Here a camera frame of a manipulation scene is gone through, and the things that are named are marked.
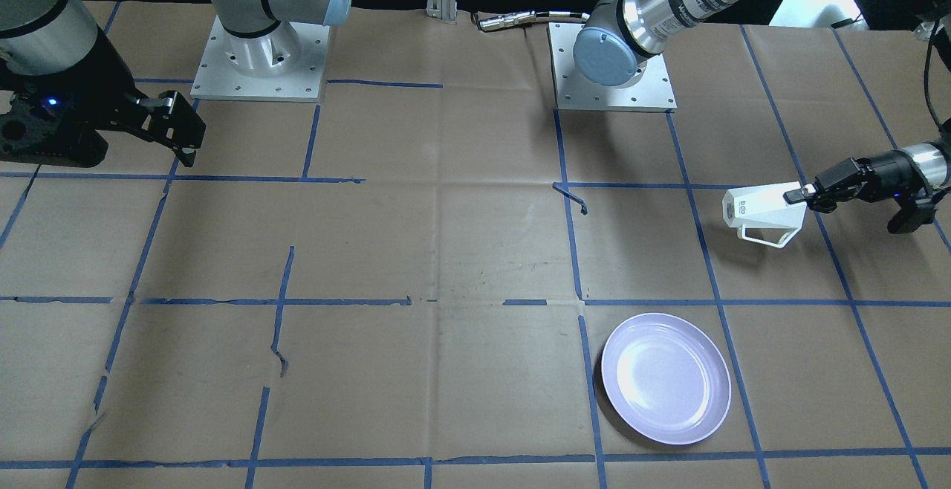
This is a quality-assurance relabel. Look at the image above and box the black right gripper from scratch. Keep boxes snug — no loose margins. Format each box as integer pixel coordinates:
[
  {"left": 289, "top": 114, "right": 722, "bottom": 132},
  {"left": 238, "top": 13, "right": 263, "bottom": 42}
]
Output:
[{"left": 1, "top": 65, "right": 207, "bottom": 168}]

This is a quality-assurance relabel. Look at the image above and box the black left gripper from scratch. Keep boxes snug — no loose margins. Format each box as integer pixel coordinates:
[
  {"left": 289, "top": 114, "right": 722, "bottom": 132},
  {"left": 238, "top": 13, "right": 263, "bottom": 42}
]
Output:
[{"left": 782, "top": 146, "right": 938, "bottom": 234}]

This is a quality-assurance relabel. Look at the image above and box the white faceted mug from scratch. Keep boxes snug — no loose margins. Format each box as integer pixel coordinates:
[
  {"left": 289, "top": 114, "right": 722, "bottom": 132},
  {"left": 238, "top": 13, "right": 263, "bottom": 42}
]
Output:
[{"left": 722, "top": 181, "right": 806, "bottom": 249}]

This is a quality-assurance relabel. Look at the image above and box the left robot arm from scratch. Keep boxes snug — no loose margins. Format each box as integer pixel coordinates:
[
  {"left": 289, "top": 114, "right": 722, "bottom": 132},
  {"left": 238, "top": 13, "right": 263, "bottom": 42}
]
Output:
[{"left": 573, "top": 0, "right": 949, "bottom": 248}]

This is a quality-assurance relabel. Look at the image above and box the lilac plate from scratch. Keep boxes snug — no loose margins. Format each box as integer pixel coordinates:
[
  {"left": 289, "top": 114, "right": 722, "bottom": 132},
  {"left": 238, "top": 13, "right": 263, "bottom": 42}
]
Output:
[{"left": 600, "top": 312, "right": 733, "bottom": 446}]

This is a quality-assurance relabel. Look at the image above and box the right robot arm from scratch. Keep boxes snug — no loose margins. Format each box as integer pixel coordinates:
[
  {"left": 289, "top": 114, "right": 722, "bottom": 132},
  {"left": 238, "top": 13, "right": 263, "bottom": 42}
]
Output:
[{"left": 2, "top": 0, "right": 352, "bottom": 168}]

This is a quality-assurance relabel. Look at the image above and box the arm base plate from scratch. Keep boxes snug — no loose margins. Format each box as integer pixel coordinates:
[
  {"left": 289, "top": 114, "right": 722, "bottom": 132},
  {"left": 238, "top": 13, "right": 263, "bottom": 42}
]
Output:
[
  {"left": 191, "top": 19, "right": 331, "bottom": 103},
  {"left": 549, "top": 22, "right": 678, "bottom": 112}
]

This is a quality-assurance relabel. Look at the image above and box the metal cable connector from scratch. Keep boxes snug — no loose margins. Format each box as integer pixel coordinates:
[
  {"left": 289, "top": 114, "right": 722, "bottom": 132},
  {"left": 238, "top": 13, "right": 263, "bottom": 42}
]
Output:
[{"left": 471, "top": 10, "right": 590, "bottom": 33}]

